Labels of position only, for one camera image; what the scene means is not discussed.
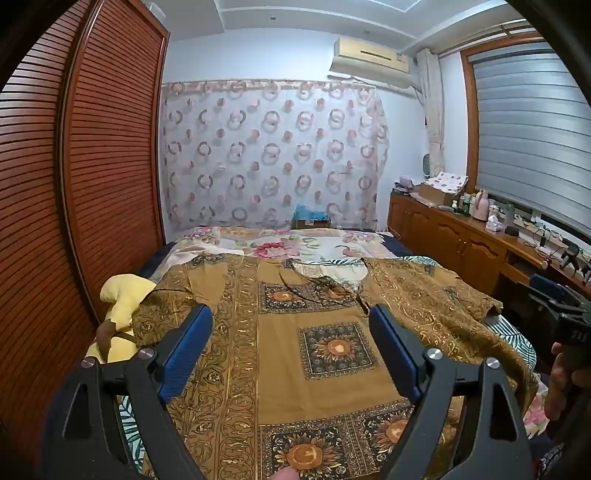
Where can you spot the purple pouch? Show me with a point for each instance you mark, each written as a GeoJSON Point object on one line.
{"type": "Point", "coordinates": [404, 184]}

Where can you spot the wall air conditioner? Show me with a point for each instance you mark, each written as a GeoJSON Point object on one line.
{"type": "Point", "coordinates": [371, 57]}

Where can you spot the pink thermos bottle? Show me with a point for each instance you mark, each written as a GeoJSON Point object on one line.
{"type": "Point", "coordinates": [482, 205]}

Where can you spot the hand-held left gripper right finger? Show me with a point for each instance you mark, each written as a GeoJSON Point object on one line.
{"type": "Point", "coordinates": [392, 350]}

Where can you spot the leaf print bed sheet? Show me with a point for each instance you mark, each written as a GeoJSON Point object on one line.
{"type": "Point", "coordinates": [508, 341]}

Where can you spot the grey window blind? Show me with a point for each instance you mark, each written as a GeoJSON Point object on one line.
{"type": "Point", "coordinates": [526, 134]}

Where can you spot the floral quilt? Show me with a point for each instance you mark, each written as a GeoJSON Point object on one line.
{"type": "Point", "coordinates": [286, 244]}

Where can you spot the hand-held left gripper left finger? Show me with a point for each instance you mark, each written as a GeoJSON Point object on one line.
{"type": "Point", "coordinates": [184, 350]}

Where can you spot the person's right hand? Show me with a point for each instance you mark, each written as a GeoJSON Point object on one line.
{"type": "Point", "coordinates": [556, 383]}

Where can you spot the brown patterned shirt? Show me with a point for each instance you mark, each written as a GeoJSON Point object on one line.
{"type": "Point", "coordinates": [295, 378]}

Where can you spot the tissue pack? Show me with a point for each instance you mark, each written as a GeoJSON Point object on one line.
{"type": "Point", "coordinates": [494, 224]}

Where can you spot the beige window curtain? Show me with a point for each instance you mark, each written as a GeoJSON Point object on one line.
{"type": "Point", "coordinates": [434, 120]}

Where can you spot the person's left hand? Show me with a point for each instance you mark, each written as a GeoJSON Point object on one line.
{"type": "Point", "coordinates": [282, 475]}

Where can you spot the floral cloth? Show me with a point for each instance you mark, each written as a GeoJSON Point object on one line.
{"type": "Point", "coordinates": [449, 181]}

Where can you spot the wooden louvered wardrobe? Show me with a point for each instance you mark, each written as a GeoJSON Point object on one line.
{"type": "Point", "coordinates": [60, 184]}

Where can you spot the blue bag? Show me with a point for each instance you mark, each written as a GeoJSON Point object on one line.
{"type": "Point", "coordinates": [311, 214]}

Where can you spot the cardboard box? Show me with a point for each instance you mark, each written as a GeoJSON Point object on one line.
{"type": "Point", "coordinates": [434, 193]}

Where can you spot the small table fan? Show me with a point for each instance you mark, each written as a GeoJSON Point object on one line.
{"type": "Point", "coordinates": [426, 165]}

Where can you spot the yellow plush toy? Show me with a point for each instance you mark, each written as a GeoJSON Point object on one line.
{"type": "Point", "coordinates": [121, 300]}

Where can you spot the wooden sideboard cabinet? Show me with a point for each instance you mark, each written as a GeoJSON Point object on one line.
{"type": "Point", "coordinates": [457, 244]}

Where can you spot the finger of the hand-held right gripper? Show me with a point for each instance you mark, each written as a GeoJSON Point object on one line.
{"type": "Point", "coordinates": [551, 293]}

